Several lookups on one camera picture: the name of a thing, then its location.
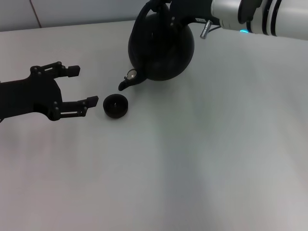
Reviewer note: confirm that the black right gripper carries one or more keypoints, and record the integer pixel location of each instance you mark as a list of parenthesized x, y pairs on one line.
[(190, 9)]

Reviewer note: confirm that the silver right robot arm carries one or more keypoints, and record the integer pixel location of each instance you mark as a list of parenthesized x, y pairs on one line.
[(264, 14)]

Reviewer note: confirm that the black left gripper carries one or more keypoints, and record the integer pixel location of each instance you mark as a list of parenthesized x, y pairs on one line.
[(31, 96)]

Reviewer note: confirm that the black round teapot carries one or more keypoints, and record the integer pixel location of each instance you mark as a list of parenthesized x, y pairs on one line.
[(163, 60)]

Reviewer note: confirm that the small black teacup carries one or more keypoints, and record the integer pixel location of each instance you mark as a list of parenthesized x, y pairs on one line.
[(116, 107)]

